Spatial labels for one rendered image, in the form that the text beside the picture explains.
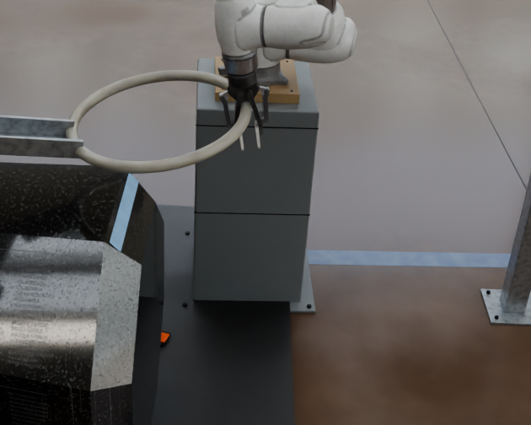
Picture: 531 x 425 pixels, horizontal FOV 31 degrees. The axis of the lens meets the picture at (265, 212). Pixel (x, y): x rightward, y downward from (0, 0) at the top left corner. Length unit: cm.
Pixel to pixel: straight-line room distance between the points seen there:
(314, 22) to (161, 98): 266
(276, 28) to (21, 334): 95
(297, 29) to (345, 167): 213
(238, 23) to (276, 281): 135
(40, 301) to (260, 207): 116
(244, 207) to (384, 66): 235
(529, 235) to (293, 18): 147
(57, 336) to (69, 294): 10
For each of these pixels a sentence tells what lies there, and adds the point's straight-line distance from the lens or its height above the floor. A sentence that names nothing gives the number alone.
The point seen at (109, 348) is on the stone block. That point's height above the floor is 67.
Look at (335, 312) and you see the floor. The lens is 350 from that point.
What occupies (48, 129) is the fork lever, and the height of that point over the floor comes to 101.
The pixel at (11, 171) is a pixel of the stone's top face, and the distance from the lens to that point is 260.
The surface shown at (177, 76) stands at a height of 105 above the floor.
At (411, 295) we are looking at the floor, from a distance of 364.
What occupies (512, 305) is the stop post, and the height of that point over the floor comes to 4.
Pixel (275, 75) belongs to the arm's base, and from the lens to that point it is 317.
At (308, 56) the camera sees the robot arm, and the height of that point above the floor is 95.
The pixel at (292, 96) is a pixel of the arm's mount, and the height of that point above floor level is 83.
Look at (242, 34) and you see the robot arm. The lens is 234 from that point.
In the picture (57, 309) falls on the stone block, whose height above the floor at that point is 75.
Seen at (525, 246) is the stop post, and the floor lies 31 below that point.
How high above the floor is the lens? 220
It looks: 33 degrees down
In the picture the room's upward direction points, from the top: 4 degrees clockwise
